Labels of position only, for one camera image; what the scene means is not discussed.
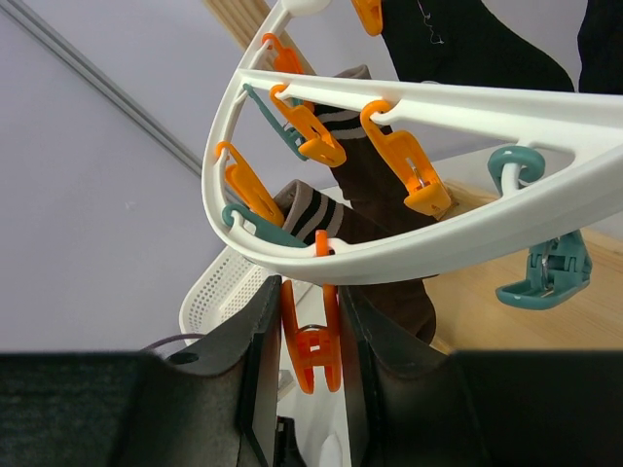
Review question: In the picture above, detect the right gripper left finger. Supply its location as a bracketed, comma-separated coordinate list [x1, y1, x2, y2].
[1, 275, 281, 466]

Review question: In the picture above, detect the white round clip hanger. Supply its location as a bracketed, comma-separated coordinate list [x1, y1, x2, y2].
[200, 0, 623, 394]

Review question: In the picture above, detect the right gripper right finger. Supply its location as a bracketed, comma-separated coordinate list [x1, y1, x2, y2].
[339, 286, 622, 466]

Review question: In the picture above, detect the brown sock with stripes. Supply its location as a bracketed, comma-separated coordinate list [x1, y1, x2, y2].
[275, 180, 436, 343]

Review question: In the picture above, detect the black sock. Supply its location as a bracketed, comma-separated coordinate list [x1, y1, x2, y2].
[577, 0, 622, 95]
[381, 0, 574, 92]

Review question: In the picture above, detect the wooden hanger rack frame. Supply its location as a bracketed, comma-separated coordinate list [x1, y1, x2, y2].
[202, 0, 623, 352]

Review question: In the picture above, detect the dark brown small sock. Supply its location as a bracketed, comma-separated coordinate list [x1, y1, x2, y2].
[311, 65, 454, 234]

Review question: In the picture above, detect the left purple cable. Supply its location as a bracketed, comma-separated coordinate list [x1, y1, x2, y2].
[140, 333, 205, 352]

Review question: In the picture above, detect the white perforated plastic basket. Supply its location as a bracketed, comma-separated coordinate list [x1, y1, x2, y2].
[178, 247, 273, 335]

